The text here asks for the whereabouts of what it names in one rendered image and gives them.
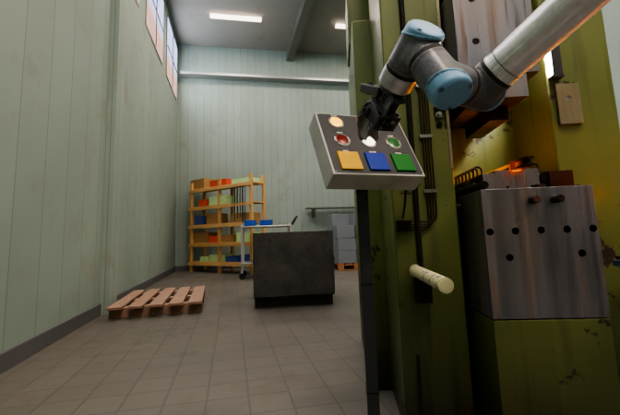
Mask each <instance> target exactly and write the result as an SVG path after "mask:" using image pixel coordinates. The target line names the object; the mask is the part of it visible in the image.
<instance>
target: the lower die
mask: <svg viewBox="0 0 620 415"><path fill-rule="evenodd" d="M482 181H486V182H488V183H489V186H488V188H486V189H506V188H507V186H509V188H528V187H531V185H534V184H539V183H540V180H539V172H538V168H532V169H525V170H521V171H511V170H510V167H508V168H506V169H504V170H502V171H493V172H489V173H483V174H481V175H478V176H476V177H475V183H479V182H482Z"/></svg>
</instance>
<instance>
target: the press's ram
mask: <svg viewBox="0 0 620 415"><path fill-rule="evenodd" d="M531 13H532V9H531V0H443V2H442V4H441V7H440V19H441V30H442V31H443V32H444V34H445V37H444V40H443V47H444V48H445V49H446V50H447V52H448V53H449V54H450V55H451V56H452V57H453V59H454V60H456V61H457V62H459V63H462V64H464V65H468V66H471V67H475V66H476V65H477V64H478V63H479V62H480V61H482V60H483V59H484V57H485V56H487V55H488V54H489V53H491V52H492V51H493V50H494V49H495V48H496V47H497V46H498V45H499V44H500V43H501V42H502V41H503V40H504V39H505V38H506V37H507V36H508V35H509V34H510V33H512V32H513V31H514V30H515V29H516V28H517V27H518V26H519V25H520V24H521V23H522V22H523V21H524V20H525V19H526V18H527V17H528V16H529V15H530V14H531ZM539 71H540V68H539V62H538V63H537V64H536V65H535V66H533V67H532V68H531V69H530V70H529V71H528V72H526V73H527V80H529V79H531V78H532V77H533V76H535V75H536V74H537V73H538V72H539Z"/></svg>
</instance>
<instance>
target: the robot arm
mask: <svg viewBox="0 0 620 415"><path fill-rule="evenodd" d="M610 1H611V0H545V1H544V2H543V3H542V4H541V5H540V6H539V7H538V8H537V9H536V10H535V11H534V12H533V13H531V14H530V15H529V16H528V17H527V18H526V19H525V20H524V21H523V22H522V23H521V24H520V25H519V26H518V27H517V28H516V29H515V30H514V31H513V32H512V33H510V34H509V35H508V36H507V37H506V38H505V39H504V40H503V41H502V42H501V43H500V44H499V45H498V46H497V47H496V48H495V49H494V50H493V51H492V52H491V53H489V54H488V55H487V56H485V57H484V59H483V60H482V61H480V62H479V63H478V64H477V65H476V66H475V67H471V66H468V65H464V64H462V63H459V62H457V61H456V60H454V59H453V57H452V56H451V55H450V54H449V53H448V52H447V50H446V49H445V48H444V47H443V46H442V45H441V42H442V41H443V40H444V37H445V34H444V32H443V31H442V30H441V29H440V28H438V27H437V26H436V25H434V24H432V23H430V22H427V21H424V20H420V19H413V20H410V21H409V22H408V23H407V24H406V26H405V28H404V30H403V31H402V32H401V35H400V37H399V39H398V41H397V43H396V45H395V47H394V49H393V51H392V53H391V55H390V57H389V58H388V60H387V62H386V64H385V66H384V68H383V70H382V72H381V74H380V76H379V82H380V84H379V85H376V84H375V83H373V82H368V83H366V84H364V83H362V84H361V88H360V91H361V92H363V93H365V94H367V95H374V97H371V99H369V100H367V101H366V103H365V105H363V106H362V108H361V110H360V111H359V112H358V114H357V133H358V137H359V138H360V140H366V139H367V138H368V137H369V136H371V138H372V139H373V140H374V141H377V140H378V139H379V131H391V132H393V131H394V129H395V128H396V126H397V124H398V123H399V121H400V119H401V117H400V115H399V112H398V110H397V109H398V107H399V105H400V104H404V103H405V101H406V99H405V97H404V95H408V94H410V93H411V91H412V89H413V87H414V86H415V84H416V83H417V84H418V86H419V87H420V88H421V90H422V91H423V93H424V94H425V96H426V98H427V99H428V100H429V101H430V102H431V103H432V104H433V105H434V106H435V107H436V108H437V109H439V110H451V109H454V108H456V107H458V106H460V107H464V108H467V109H469V110H472V111H475V112H489V111H492V110H493V109H495V108H496V107H498V106H499V105H500V104H501V103H502V102H503V100H504V99H505V97H506V95H507V90H508V89H509V88H510V87H511V86H513V85H514V83H515V82H516V81H517V80H518V79H519V78H520V77H522V76H523V75H524V74H525V73H526V72H528V71H529V70H530V69H531V68H532V67H533V66H535V65H536V64H537V63H538V62H539V61H541V60H542V59H543V58H544V57H545V56H546V55H547V54H548V53H549V52H551V51H552V50H553V49H554V48H555V47H556V46H558V45H559V44H560V43H561V42H562V41H564V40H565V39H566V38H567V37H568V36H569V35H571V34H572V33H573V32H574V31H575V30H577V29H578V28H579V27H580V26H581V25H583V24H584V23H585V22H586V21H587V20H589V19H590V18H591V17H592V16H593V15H595V14H596V13H597V12H598V11H599V10H601V9H602V8H603V7H604V6H605V5H607V4H608V3H609V2H610ZM394 125H395V126H394Z"/></svg>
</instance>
